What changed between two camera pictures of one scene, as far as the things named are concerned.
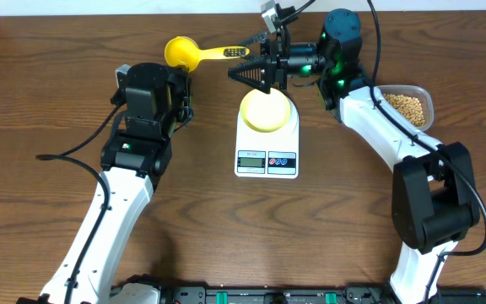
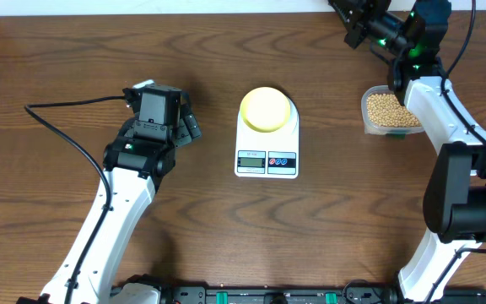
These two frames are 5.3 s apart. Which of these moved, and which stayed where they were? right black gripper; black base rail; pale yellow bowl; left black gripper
Moved: right black gripper; left black gripper
Stayed: pale yellow bowl; black base rail
